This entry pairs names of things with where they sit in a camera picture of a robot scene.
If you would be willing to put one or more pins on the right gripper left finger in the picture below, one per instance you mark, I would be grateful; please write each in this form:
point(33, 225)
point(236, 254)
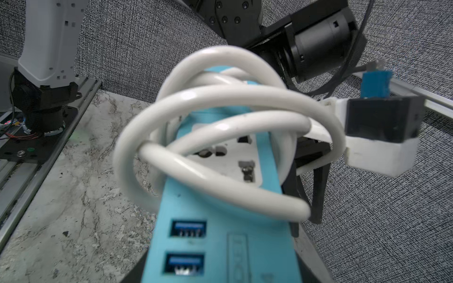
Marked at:
point(135, 275)

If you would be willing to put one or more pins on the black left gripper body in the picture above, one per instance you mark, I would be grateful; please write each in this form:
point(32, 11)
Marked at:
point(309, 150)

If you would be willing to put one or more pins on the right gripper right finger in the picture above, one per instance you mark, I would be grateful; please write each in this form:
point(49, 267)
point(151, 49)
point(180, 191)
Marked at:
point(306, 273)

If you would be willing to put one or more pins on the teal power strip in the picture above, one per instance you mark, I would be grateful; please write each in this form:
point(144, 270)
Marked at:
point(200, 239)

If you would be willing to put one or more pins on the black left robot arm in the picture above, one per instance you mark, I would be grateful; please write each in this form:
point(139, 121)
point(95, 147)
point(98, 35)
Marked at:
point(312, 41)

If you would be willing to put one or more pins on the aluminium enclosure frame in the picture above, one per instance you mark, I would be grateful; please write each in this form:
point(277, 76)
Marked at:
point(407, 95)

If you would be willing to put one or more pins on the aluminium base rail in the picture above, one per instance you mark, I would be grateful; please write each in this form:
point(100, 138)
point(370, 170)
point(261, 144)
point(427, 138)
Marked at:
point(39, 148)

